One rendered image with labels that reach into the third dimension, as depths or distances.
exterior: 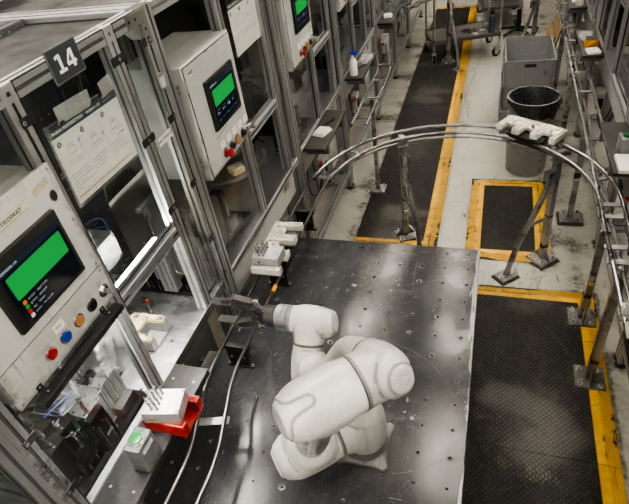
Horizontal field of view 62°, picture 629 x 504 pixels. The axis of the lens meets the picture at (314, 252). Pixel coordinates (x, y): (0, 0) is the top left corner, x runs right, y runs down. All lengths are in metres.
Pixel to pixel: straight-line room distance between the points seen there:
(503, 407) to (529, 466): 0.32
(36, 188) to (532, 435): 2.34
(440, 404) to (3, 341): 1.43
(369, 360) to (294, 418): 0.20
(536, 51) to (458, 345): 3.77
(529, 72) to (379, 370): 4.06
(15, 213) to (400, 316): 1.56
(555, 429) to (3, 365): 2.35
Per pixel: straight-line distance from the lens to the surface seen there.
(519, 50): 5.52
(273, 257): 2.35
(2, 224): 1.39
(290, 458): 1.72
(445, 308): 2.38
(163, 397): 1.84
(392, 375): 1.15
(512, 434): 2.82
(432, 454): 1.96
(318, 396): 1.14
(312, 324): 1.70
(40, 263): 1.45
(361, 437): 1.78
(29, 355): 1.50
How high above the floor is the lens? 2.38
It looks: 39 degrees down
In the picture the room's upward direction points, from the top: 10 degrees counter-clockwise
